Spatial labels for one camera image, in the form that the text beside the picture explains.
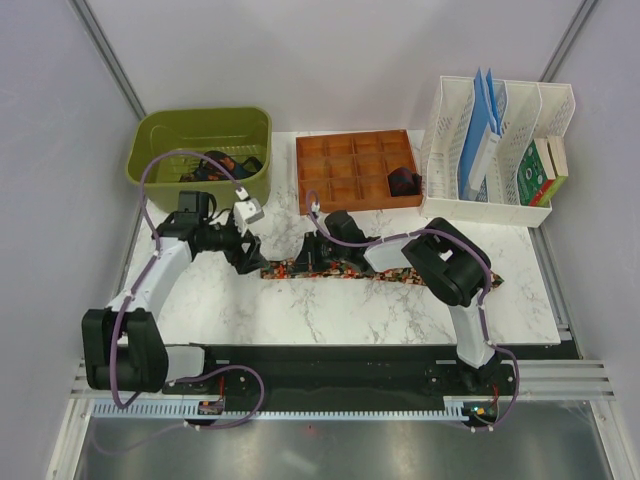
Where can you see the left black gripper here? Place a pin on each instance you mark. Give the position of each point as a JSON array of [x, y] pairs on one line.
[[243, 262]]

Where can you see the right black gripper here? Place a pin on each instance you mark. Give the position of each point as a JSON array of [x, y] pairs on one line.
[[308, 260]]

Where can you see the colourful floral patterned tie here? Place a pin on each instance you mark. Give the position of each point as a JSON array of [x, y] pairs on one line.
[[282, 270]]

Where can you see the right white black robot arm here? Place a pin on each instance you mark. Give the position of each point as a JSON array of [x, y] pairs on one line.
[[455, 270]]

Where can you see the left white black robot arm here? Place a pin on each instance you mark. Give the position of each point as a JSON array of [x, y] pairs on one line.
[[123, 348]]

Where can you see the dark blue orange tie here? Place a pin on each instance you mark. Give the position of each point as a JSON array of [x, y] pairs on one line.
[[215, 165]]

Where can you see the orange compartment tray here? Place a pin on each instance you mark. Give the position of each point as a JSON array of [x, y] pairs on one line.
[[349, 171]]

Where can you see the rolled dark red tie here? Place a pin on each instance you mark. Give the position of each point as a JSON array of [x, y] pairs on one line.
[[403, 182]]

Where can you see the olive green plastic bin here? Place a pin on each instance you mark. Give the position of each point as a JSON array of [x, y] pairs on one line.
[[159, 159]]

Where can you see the white booklet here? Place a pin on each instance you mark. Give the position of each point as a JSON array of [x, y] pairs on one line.
[[484, 154]]

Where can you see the blue folder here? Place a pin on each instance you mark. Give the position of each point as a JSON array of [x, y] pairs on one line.
[[489, 108]]

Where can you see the green book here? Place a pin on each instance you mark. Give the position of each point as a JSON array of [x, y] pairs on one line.
[[536, 179]]

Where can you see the white plastic file organizer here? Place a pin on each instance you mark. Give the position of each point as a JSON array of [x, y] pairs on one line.
[[535, 109]]

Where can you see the beige paperback book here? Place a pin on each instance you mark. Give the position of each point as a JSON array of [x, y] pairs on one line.
[[557, 152]]

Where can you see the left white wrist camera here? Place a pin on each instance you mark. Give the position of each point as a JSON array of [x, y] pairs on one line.
[[245, 213]]

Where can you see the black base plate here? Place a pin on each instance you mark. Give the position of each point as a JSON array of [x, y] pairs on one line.
[[338, 377]]

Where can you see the white slotted cable duct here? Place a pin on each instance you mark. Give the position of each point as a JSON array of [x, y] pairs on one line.
[[194, 409]]

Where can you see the aluminium frame rail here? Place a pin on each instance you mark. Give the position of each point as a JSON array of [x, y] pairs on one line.
[[551, 427]]

